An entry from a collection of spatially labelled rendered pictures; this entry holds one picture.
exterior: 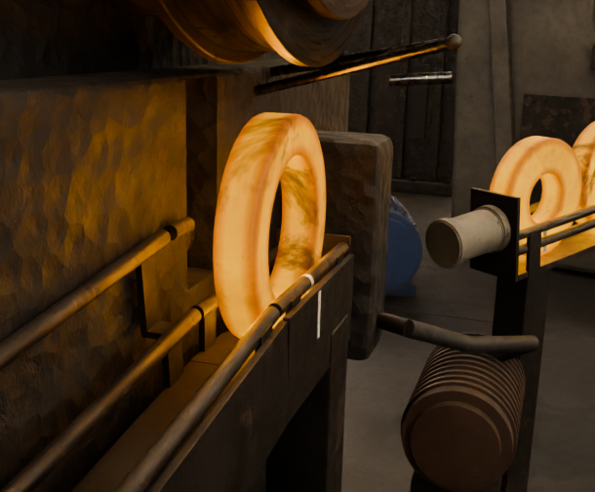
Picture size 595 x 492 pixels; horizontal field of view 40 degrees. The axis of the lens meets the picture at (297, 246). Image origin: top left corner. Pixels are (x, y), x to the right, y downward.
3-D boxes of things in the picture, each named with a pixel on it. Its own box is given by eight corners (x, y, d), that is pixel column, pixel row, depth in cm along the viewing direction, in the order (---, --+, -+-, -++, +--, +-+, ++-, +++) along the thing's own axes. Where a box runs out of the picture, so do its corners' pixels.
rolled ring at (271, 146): (331, 104, 72) (295, 102, 73) (256, 126, 55) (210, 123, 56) (323, 305, 77) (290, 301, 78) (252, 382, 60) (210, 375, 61)
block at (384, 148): (274, 351, 91) (278, 136, 85) (297, 328, 98) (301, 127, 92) (368, 366, 88) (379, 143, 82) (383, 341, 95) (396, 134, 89)
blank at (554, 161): (487, 145, 101) (508, 149, 98) (564, 126, 109) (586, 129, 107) (485, 265, 106) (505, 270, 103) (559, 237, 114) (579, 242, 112)
